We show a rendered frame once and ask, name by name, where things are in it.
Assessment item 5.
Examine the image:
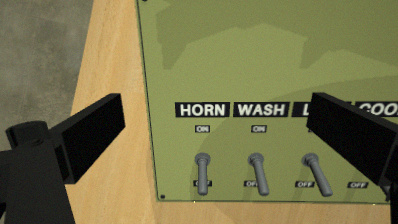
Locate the olive green switch panel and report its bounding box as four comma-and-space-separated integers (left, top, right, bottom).
134, 0, 398, 205

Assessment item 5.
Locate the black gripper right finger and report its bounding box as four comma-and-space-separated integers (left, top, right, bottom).
306, 92, 398, 224

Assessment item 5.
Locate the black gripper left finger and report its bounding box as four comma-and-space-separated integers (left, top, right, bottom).
0, 93, 126, 224

